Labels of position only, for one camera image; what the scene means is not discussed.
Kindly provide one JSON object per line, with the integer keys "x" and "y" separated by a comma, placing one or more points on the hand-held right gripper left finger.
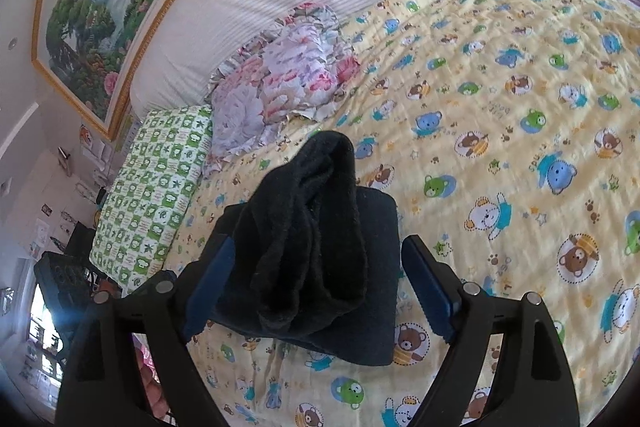
{"x": 210, "y": 287}

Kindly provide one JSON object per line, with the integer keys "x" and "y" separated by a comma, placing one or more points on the black pants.
{"x": 310, "y": 257}

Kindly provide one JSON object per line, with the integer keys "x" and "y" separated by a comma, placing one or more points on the green white checked pillow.
{"x": 150, "y": 197}

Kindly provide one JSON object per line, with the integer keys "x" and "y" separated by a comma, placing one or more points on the gold framed landscape painting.
{"x": 100, "y": 7}

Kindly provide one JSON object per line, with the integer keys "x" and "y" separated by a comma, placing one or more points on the yellow cartoon bear blanket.
{"x": 500, "y": 132}

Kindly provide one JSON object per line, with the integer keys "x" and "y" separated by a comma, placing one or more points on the round ceiling light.
{"x": 12, "y": 43}

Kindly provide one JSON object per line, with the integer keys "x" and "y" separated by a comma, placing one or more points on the small wall photo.
{"x": 45, "y": 210}

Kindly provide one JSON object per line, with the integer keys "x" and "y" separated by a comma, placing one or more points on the black plastic crate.
{"x": 60, "y": 277}

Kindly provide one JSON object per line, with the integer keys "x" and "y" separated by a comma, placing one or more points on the floral ruffled pillow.
{"x": 270, "y": 97}

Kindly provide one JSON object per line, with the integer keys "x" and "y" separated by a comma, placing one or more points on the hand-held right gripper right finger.
{"x": 430, "y": 292}

